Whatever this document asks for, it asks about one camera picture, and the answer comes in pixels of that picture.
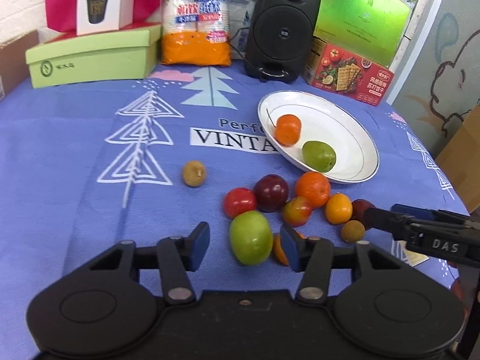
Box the yellow orange kumquat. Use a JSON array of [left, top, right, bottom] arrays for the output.
[[325, 193, 353, 224]]

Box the large green apple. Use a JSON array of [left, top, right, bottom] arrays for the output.
[[229, 211, 273, 266]]

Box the dark red plum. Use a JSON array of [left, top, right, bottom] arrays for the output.
[[253, 174, 289, 212]]

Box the red tomato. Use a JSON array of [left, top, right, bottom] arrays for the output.
[[223, 188, 256, 219]]

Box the green pear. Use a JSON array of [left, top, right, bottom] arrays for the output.
[[302, 141, 336, 172]]

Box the orange mandarin with stem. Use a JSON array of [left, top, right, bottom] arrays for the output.
[[266, 109, 302, 147]]

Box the orange slice fruit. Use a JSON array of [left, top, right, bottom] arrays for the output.
[[272, 232, 289, 267]]

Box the dark red apple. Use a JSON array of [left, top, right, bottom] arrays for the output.
[[351, 199, 375, 231]]

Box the brown longan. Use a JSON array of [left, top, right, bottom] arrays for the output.
[[340, 220, 366, 243]]

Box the red yellow nectarine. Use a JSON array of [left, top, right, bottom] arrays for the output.
[[282, 196, 313, 228]]

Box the brown cardboard box right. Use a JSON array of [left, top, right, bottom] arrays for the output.
[[436, 106, 480, 213]]

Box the brown cardboard box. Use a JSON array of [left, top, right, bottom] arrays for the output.
[[436, 106, 480, 213], [0, 30, 39, 99]]

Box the large orange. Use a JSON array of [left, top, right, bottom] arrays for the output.
[[295, 172, 331, 209]]

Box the white round plate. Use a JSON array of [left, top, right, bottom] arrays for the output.
[[257, 90, 380, 185]]

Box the brown kiwi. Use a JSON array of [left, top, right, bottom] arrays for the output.
[[182, 160, 207, 188]]

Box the purple printed tablecloth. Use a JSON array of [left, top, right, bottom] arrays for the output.
[[0, 59, 472, 360]]

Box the red cracker box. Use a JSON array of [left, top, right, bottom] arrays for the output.
[[304, 37, 394, 107]]

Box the light green shoe box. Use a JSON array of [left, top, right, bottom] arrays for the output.
[[25, 23, 161, 89]]

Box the large green gift box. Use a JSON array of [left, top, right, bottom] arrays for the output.
[[314, 0, 410, 67]]

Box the black speaker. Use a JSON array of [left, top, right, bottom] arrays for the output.
[[244, 0, 320, 83]]

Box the orange paper cup pack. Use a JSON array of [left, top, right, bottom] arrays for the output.
[[161, 0, 231, 67]]

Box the brown cardboard box left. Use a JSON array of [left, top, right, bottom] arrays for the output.
[[0, 30, 39, 99]]

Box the white coffee cup box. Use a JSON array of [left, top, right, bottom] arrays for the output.
[[76, 0, 134, 35]]

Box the pink gift bag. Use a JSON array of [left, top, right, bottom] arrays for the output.
[[45, 0, 163, 34]]

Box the black speaker cable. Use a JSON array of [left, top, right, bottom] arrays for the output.
[[228, 26, 251, 63]]

